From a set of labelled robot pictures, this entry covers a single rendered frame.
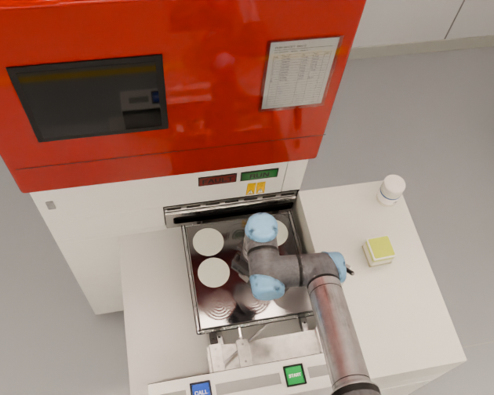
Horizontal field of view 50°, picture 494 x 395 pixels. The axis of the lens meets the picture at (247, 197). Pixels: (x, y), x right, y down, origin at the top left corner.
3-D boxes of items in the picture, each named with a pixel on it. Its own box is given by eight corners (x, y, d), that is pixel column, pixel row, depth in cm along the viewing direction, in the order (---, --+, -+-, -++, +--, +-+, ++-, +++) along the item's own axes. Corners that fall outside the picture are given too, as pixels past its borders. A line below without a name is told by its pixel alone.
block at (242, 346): (235, 342, 159) (236, 339, 156) (246, 340, 159) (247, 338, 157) (240, 369, 155) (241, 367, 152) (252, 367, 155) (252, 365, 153)
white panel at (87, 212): (56, 237, 179) (21, 172, 144) (291, 205, 191) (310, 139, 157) (56, 245, 177) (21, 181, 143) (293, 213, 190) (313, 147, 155)
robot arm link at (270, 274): (303, 287, 117) (295, 242, 123) (252, 291, 116) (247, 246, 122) (298, 299, 124) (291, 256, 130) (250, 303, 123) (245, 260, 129)
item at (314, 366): (150, 394, 155) (146, 384, 143) (331, 361, 164) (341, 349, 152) (154, 429, 151) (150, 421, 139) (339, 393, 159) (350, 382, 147)
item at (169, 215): (165, 224, 181) (164, 211, 173) (291, 208, 188) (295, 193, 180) (166, 229, 180) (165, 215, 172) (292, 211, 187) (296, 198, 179)
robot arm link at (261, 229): (248, 242, 120) (244, 209, 125) (244, 262, 130) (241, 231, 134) (281, 240, 121) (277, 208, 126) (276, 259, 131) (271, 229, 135)
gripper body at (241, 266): (246, 249, 150) (249, 230, 139) (271, 267, 148) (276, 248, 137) (230, 269, 146) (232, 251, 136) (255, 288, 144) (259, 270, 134)
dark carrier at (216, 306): (186, 227, 176) (186, 226, 175) (287, 214, 181) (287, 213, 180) (201, 329, 159) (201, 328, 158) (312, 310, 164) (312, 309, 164)
